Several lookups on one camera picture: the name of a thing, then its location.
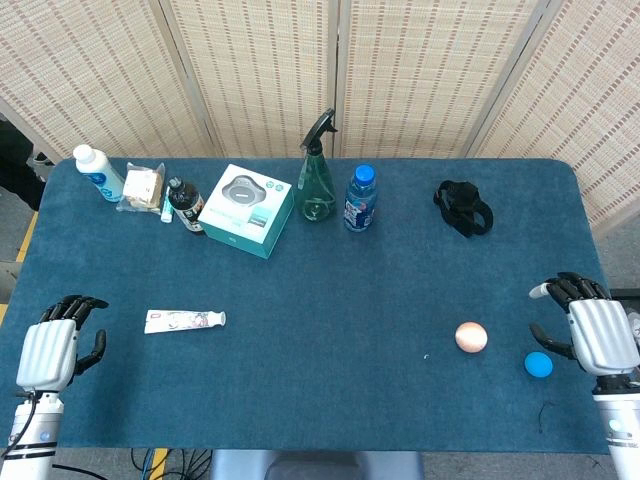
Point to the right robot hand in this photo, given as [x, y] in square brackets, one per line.
[600, 335]

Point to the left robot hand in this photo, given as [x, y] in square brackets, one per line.
[47, 350]

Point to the white toothpaste tube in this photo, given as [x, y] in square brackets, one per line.
[180, 321]

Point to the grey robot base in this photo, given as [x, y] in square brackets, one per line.
[320, 465]

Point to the small dark bottle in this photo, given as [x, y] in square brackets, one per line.
[186, 202]

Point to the blue water bottle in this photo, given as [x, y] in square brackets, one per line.
[360, 205]

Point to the blue ball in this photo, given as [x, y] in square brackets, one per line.
[538, 364]

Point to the peach pink ball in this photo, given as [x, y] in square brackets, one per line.
[471, 338]

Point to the white bottle blue print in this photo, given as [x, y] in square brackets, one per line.
[100, 175]

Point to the small white teal tube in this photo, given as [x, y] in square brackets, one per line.
[166, 210]

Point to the bread in clear bag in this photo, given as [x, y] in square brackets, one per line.
[142, 187]

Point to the teal white speaker box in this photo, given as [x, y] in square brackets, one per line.
[245, 210]

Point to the green spray bottle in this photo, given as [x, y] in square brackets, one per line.
[316, 190]

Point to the bamboo folding screen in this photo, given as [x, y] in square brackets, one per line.
[260, 75]

